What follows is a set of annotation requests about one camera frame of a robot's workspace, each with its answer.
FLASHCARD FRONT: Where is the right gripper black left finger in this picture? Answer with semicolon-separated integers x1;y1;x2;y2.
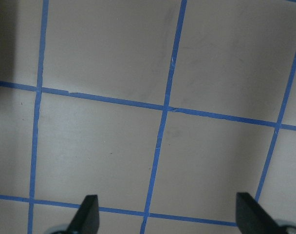
65;195;100;234

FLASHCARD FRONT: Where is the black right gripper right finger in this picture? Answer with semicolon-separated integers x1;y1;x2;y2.
235;192;281;234

